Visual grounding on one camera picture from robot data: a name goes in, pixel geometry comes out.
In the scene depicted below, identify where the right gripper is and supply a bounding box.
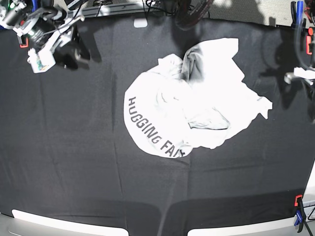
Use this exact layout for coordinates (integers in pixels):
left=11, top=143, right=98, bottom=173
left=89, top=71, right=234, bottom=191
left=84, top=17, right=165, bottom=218
left=53, top=26, right=90, bottom=70

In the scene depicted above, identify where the white Hugging Face t-shirt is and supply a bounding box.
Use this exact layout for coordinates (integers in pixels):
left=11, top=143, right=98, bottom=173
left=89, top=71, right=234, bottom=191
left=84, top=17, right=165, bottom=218
left=124, top=38, right=273, bottom=158

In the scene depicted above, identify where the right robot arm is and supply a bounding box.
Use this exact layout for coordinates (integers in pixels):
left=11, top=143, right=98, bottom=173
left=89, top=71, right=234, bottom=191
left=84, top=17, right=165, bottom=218
left=0, top=0, right=91, bottom=73

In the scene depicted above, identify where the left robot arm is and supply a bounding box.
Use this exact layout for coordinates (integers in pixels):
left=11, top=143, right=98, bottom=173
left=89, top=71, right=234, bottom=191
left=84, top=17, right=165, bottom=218
left=284, top=22, right=315, bottom=87

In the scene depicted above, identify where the red black clamp far-left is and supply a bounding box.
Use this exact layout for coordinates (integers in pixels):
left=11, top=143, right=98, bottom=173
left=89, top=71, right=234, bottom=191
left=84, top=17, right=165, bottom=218
left=18, top=36, right=29, bottom=48

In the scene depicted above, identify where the black table cloth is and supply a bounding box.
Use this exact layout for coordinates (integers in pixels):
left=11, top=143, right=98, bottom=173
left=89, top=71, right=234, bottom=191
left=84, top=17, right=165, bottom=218
left=0, top=16, right=315, bottom=236

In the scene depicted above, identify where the blue clamp far-right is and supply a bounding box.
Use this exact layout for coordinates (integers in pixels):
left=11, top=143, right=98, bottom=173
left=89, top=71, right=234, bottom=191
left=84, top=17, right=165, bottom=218
left=290, top=0, right=305, bottom=32

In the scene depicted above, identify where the red black clamp far-right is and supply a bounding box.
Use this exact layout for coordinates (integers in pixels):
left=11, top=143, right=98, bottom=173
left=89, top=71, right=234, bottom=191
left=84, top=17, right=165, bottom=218
left=306, top=27, right=315, bottom=55

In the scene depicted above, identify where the red blue clamp near-right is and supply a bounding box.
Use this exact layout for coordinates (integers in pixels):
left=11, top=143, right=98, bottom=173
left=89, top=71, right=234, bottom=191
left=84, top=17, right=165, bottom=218
left=294, top=195, right=306, bottom=233

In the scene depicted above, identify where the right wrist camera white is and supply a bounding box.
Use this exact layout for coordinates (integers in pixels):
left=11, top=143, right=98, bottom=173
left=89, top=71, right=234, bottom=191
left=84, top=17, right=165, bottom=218
left=27, top=48, right=56, bottom=74

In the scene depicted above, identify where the aluminium frame rail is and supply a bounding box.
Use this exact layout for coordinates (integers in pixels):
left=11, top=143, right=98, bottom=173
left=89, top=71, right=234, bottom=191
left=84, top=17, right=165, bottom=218
left=80, top=2, right=158, bottom=18

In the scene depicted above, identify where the black red cable bundle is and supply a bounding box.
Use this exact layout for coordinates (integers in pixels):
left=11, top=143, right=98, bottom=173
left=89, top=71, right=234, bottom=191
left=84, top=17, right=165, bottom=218
left=175, top=0, right=215, bottom=30

